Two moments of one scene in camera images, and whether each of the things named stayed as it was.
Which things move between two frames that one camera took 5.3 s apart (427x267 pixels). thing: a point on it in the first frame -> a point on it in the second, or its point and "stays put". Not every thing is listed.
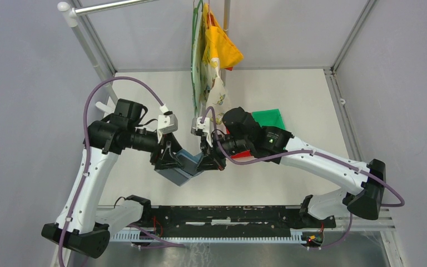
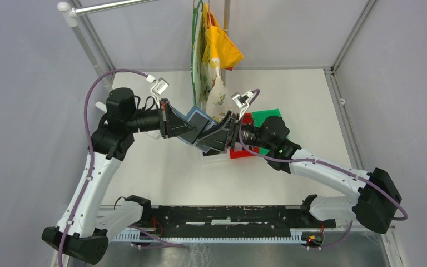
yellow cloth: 217,44 stays put
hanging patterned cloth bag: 208,85 stays put
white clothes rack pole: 71,14 stays put
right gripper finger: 209,162 -> 217,140
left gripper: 167,161 -> 169,128
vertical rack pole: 226,25 stays put
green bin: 272,117 stays put
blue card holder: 179,176 -> 212,122
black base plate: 229,222 stays put
